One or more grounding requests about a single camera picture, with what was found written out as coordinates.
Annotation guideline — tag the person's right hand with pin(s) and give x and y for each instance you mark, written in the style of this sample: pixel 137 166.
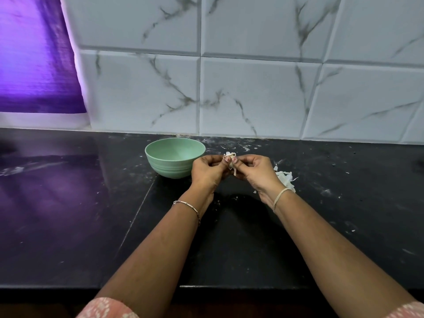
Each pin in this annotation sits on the person's right hand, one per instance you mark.
pixel 262 174

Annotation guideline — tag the person's left hand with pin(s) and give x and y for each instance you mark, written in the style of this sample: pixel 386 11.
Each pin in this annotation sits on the person's left hand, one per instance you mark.
pixel 209 174

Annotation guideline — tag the white garlic bulb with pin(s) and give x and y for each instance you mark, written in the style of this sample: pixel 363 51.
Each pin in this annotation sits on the white garlic bulb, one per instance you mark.
pixel 230 155

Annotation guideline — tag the mint green bowl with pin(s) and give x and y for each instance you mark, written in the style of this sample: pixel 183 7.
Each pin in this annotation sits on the mint green bowl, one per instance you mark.
pixel 173 154

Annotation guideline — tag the person's left forearm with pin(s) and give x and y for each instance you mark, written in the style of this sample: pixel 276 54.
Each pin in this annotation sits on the person's left forearm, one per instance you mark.
pixel 156 255

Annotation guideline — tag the person's right forearm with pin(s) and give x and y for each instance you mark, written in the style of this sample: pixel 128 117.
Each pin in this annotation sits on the person's right forearm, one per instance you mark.
pixel 338 255

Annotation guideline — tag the pile of white garlic peels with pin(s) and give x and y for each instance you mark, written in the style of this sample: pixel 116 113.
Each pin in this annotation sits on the pile of white garlic peels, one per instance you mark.
pixel 285 178

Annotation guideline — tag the pink patterned left sleeve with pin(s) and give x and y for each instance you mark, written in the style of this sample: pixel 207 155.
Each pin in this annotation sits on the pink patterned left sleeve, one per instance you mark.
pixel 107 308

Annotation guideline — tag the pink patterned sleeve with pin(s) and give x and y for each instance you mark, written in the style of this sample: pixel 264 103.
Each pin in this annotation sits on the pink patterned sleeve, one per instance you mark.
pixel 407 310
pixel 107 308

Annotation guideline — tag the pink patterned right sleeve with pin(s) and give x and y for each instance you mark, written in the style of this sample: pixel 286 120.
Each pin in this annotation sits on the pink patterned right sleeve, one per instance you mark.
pixel 407 310

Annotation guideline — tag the purple cloth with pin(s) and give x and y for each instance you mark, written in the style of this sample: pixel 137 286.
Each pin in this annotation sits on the purple cloth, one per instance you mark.
pixel 36 53

